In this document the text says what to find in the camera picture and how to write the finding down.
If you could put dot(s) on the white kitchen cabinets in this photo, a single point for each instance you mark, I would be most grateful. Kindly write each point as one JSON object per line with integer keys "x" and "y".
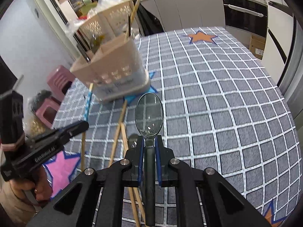
{"x": 184, "y": 14}

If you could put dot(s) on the bag of garlic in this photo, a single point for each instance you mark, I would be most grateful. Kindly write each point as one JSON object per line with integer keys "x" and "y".
{"x": 33, "y": 126}

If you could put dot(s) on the dark translucent plastic spoon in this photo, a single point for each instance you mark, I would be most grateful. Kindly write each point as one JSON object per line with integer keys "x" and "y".
{"x": 149, "y": 122}

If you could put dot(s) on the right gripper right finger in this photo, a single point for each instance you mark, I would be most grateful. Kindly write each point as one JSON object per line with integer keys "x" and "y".
{"x": 166, "y": 163}

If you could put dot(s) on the dark spoon in caddy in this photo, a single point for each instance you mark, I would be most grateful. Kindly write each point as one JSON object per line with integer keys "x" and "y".
{"x": 95, "y": 42}

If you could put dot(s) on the blue checkered chopstick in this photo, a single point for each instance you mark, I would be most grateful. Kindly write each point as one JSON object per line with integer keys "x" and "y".
{"x": 86, "y": 115}

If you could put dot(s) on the beige plastic utensil caddy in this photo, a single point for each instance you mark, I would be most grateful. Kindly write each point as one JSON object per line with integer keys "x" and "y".
{"x": 116, "y": 69}

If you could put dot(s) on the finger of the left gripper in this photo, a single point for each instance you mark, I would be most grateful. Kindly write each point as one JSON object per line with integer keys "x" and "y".
{"x": 72, "y": 130}

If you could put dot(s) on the black built-in oven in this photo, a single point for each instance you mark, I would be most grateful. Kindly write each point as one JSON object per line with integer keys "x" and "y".
{"x": 246, "y": 15}

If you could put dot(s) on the grey checkered tablecloth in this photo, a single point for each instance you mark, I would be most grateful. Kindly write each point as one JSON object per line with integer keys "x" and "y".
{"x": 222, "y": 110}

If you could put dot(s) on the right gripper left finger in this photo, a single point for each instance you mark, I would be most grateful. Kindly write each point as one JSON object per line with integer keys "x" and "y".
{"x": 135, "y": 152}

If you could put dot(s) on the chopstick in caddy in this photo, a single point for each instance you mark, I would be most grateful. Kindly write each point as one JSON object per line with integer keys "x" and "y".
{"x": 131, "y": 19}

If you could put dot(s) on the cardboard box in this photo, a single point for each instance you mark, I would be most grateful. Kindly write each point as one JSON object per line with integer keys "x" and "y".
{"x": 257, "y": 46}

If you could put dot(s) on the person's left hand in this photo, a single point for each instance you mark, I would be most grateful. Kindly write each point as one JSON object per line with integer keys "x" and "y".
{"x": 40, "y": 185}

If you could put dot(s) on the pink plastic stool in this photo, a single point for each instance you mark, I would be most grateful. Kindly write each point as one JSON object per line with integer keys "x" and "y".
{"x": 59, "y": 81}
{"x": 48, "y": 110}

